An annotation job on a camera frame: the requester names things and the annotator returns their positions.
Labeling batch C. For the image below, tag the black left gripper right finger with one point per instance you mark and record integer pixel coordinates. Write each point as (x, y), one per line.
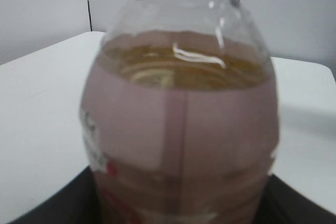
(281, 204)

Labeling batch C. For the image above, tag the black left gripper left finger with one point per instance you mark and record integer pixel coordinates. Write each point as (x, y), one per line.
(76, 203)

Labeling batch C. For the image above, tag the oolong tea bottle pink label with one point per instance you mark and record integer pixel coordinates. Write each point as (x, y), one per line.
(179, 114)

